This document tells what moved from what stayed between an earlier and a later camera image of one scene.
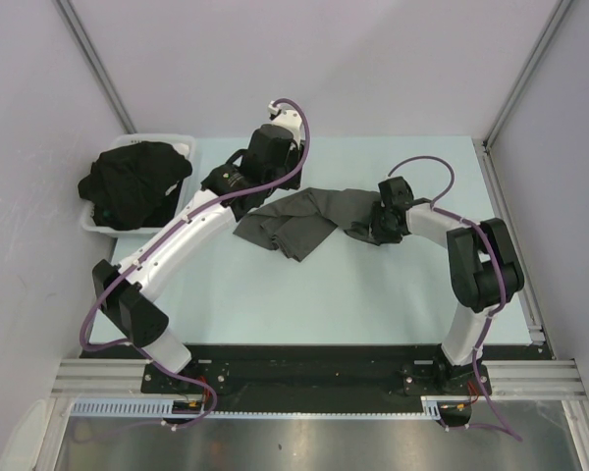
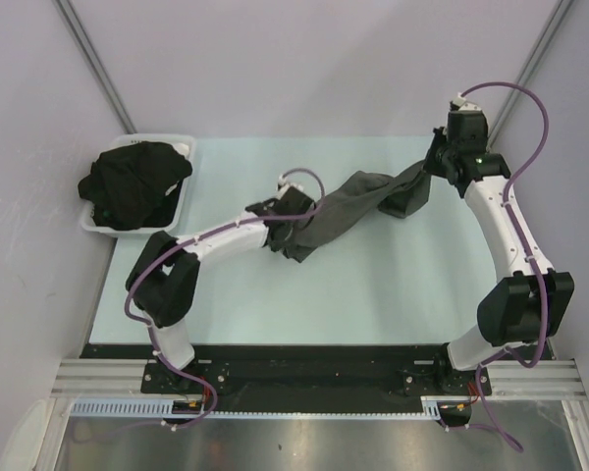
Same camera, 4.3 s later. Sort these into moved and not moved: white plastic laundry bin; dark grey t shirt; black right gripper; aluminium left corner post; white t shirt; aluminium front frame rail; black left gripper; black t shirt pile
Moved: black right gripper; dark grey t shirt; black left gripper
Not moved: aluminium front frame rail; white t shirt; white plastic laundry bin; aluminium left corner post; black t shirt pile
